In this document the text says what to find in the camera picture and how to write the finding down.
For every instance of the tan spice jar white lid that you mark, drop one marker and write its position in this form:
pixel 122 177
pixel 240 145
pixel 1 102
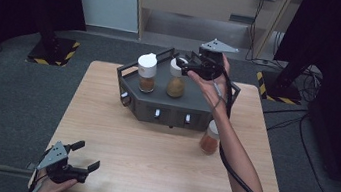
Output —
pixel 176 86

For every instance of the orange spice jar white lid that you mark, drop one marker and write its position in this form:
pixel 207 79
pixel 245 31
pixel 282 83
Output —
pixel 209 142

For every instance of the person's left hand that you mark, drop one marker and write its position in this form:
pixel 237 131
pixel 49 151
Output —
pixel 50 190

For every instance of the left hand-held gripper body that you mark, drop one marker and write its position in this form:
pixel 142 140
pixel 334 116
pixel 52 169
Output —
pixel 60 168

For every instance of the person's right hand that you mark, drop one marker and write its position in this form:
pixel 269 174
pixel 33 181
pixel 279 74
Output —
pixel 213 90

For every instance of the spice jar with spouted lid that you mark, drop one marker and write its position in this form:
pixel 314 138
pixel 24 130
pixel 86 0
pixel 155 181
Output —
pixel 147 72

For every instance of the black stand with striped base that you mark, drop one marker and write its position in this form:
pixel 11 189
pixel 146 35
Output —
pixel 280 88
pixel 53 51

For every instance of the dark grey corner rack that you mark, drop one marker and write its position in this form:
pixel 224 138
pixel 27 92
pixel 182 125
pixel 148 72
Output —
pixel 157 106

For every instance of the grey tape piece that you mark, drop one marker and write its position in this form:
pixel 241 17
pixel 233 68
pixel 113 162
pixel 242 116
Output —
pixel 31 166

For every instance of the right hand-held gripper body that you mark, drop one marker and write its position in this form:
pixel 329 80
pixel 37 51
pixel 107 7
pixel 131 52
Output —
pixel 212 61

